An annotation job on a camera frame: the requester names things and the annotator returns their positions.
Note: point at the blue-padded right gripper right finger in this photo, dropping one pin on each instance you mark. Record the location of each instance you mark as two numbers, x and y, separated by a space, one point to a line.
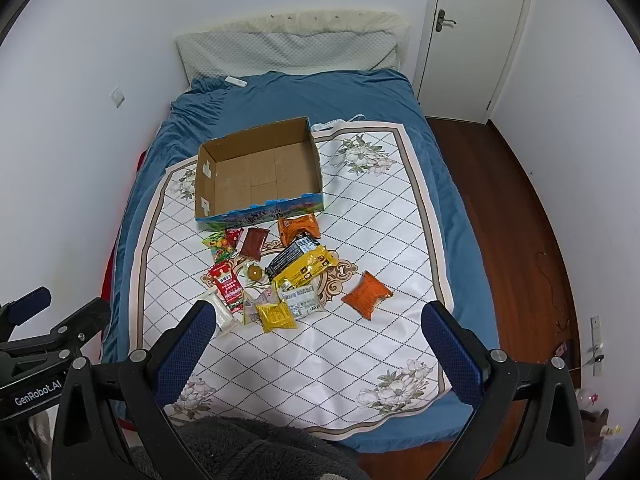
548 444

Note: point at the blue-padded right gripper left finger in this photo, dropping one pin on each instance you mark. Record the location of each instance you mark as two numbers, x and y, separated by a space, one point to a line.
88 442

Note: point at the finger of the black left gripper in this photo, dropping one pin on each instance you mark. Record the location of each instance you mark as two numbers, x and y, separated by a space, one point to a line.
77 329
17 312

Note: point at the red white snack packet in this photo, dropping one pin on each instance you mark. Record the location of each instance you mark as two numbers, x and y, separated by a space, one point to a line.
228 285

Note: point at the round pastry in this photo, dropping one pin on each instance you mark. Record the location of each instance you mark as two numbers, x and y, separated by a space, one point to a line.
253 278

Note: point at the small yellow snack packet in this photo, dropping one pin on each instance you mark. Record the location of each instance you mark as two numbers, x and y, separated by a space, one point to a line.
273 316

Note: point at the grey white snack packet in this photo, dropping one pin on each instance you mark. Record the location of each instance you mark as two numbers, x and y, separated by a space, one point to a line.
301 301

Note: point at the white power strip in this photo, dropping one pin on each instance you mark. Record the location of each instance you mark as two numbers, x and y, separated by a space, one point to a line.
596 346

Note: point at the green fruit candy packet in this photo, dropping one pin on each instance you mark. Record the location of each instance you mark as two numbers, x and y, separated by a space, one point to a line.
222 244

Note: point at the dark red snack packet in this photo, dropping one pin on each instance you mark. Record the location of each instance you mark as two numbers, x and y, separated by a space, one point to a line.
252 245

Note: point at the black striped snack bag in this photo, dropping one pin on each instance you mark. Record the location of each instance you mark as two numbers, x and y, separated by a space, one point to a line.
300 246

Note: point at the floral white table mat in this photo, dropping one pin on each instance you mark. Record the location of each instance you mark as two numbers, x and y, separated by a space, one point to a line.
326 333

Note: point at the orange snack packet right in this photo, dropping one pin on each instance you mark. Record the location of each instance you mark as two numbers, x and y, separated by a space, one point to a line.
368 293

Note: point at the orange snack packet near box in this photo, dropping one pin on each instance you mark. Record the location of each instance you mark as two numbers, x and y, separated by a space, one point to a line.
290 228

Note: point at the yellow black snack bag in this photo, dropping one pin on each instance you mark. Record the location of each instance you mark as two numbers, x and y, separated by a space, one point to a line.
306 268

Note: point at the open cardboard milk box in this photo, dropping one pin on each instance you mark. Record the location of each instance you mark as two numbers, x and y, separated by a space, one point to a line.
256 175

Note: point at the white remote on bed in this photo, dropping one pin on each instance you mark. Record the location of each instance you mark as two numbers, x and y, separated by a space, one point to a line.
236 81

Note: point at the white quilted pillow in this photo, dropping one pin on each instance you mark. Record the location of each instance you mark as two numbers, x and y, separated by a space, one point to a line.
297 43

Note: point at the white door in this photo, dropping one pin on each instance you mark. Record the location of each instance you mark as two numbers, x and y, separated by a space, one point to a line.
468 49

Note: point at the white wall switch left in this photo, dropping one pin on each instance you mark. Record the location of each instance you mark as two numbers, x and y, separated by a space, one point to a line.
117 97

